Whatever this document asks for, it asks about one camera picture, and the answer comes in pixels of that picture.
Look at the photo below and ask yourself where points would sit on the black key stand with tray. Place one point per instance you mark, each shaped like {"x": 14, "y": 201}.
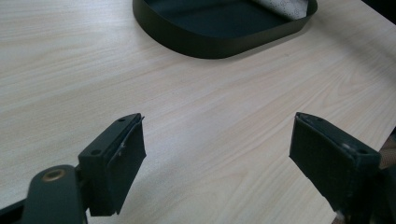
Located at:
{"x": 218, "y": 28}

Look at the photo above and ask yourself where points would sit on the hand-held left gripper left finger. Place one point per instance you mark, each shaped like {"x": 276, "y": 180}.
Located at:
{"x": 112, "y": 165}

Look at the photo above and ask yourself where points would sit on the tan fabric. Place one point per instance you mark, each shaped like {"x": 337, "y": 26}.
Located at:
{"x": 389, "y": 154}

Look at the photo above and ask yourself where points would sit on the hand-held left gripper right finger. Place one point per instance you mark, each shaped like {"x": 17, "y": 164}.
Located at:
{"x": 333, "y": 161}

